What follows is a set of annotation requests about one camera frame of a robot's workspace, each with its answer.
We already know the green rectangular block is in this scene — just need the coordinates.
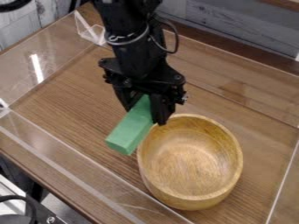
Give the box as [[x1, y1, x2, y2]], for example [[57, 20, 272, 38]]
[[105, 95, 153, 155]]

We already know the black metal mount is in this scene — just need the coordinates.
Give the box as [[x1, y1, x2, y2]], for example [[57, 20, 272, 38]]
[[22, 192, 85, 224]]

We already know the clear acrylic tray wall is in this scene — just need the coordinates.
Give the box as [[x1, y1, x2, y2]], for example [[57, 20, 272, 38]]
[[0, 16, 299, 224]]

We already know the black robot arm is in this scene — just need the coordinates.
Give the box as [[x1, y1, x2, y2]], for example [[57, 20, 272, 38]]
[[90, 0, 185, 125]]

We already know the clear acrylic corner bracket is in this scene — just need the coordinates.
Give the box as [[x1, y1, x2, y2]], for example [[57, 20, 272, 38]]
[[73, 10, 106, 46]]

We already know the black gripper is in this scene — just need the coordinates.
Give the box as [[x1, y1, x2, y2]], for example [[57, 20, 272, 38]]
[[97, 29, 185, 125]]

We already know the brown wooden bowl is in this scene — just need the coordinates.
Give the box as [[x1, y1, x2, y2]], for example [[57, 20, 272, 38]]
[[136, 114, 244, 211]]

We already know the black cable lower left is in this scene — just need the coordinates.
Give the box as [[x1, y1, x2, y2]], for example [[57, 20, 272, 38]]
[[0, 194, 40, 224]]

